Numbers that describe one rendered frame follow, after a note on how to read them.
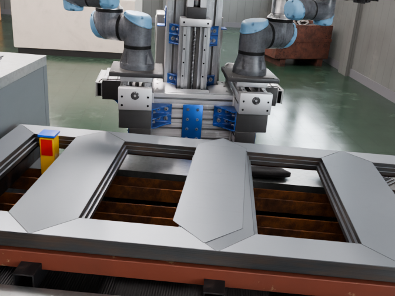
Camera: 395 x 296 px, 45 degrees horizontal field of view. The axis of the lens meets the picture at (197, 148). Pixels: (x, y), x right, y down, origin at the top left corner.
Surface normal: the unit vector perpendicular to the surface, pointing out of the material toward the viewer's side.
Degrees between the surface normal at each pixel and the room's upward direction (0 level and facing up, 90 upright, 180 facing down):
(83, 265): 90
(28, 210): 0
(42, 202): 0
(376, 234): 0
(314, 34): 90
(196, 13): 90
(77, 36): 90
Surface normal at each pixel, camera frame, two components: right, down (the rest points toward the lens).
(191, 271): -0.07, 0.36
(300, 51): 0.32, 0.36
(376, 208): 0.07, -0.93
